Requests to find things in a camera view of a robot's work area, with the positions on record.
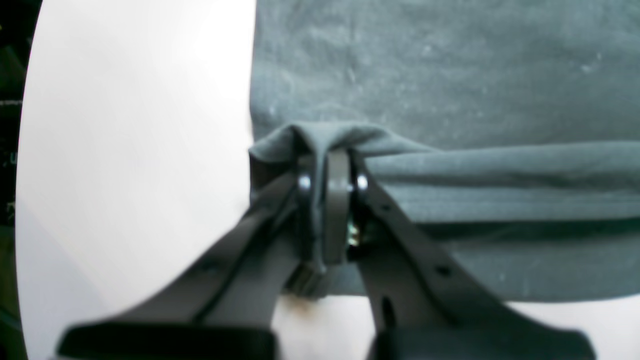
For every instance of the dark grey t-shirt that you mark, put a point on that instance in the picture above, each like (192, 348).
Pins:
(508, 130)

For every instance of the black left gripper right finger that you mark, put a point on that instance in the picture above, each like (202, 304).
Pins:
(425, 306)

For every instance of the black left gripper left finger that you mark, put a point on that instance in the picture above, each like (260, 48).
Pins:
(221, 307)

